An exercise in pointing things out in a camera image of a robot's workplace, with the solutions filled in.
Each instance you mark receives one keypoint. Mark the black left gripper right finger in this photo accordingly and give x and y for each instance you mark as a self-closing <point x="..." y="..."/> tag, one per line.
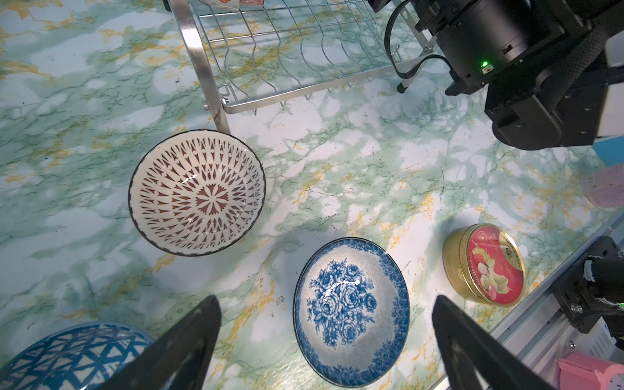
<point x="468" y="352"/>

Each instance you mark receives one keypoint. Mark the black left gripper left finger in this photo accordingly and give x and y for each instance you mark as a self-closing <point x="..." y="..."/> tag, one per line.
<point x="180" y="358"/>

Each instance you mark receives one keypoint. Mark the blue floral white bowl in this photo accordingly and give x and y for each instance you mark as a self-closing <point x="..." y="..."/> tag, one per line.
<point x="351" y="312"/>

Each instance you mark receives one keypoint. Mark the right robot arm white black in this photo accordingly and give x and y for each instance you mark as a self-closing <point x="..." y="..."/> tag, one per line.
<point x="543" y="63"/>

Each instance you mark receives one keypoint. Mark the stainless steel dish rack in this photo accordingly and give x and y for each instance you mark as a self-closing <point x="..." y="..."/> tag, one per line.
<point x="248" y="55"/>

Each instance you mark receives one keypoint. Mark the dark blue patterned bowl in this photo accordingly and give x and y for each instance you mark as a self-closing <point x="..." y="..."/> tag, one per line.
<point x="80" y="357"/>

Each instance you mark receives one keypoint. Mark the red gold round tin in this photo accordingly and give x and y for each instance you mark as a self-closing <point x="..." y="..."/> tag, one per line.
<point x="484" y="265"/>

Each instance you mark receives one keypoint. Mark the pink alarm clock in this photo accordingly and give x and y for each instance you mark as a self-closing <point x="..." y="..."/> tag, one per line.
<point x="585" y="372"/>

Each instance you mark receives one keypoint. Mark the pink white round container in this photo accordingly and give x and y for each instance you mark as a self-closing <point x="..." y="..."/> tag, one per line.
<point x="604" y="187"/>

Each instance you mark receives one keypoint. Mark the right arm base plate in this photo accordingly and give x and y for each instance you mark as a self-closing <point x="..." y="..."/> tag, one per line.
<point x="592" y="289"/>

